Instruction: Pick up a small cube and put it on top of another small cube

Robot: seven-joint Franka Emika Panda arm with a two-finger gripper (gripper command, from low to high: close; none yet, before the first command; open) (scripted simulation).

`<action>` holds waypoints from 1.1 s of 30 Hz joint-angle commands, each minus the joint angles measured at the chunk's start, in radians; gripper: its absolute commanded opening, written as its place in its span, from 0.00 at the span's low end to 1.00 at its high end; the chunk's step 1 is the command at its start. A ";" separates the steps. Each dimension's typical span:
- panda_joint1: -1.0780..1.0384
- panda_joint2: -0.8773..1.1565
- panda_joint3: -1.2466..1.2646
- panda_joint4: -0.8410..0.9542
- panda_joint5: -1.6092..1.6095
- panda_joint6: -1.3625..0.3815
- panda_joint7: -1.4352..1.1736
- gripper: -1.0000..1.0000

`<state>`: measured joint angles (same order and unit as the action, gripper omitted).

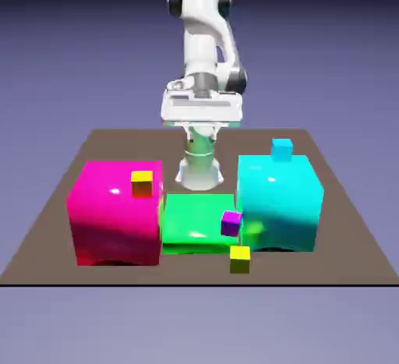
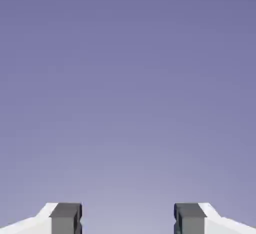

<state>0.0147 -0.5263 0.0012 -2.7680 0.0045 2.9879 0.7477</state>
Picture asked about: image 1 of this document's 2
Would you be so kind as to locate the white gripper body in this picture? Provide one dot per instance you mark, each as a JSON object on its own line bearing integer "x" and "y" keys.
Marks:
{"x": 201, "y": 110}

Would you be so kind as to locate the small cyan cube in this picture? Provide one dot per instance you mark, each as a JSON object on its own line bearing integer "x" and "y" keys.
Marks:
{"x": 281, "y": 149}

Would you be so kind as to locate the large green box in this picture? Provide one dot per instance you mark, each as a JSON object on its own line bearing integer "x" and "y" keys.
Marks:
{"x": 193, "y": 220}

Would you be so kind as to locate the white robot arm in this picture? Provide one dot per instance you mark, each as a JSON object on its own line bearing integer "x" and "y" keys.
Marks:
{"x": 199, "y": 33}

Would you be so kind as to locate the large pink box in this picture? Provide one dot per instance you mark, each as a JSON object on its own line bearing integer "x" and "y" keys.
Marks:
{"x": 112, "y": 214}

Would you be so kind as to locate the small purple cube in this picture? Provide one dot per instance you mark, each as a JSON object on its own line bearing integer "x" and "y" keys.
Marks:
{"x": 231, "y": 223}

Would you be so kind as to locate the small yellow cube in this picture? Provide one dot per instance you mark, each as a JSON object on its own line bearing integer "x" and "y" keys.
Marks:
{"x": 142, "y": 183}
{"x": 240, "y": 259}

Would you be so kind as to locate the large cyan box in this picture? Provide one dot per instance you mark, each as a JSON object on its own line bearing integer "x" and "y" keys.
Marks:
{"x": 280, "y": 205}

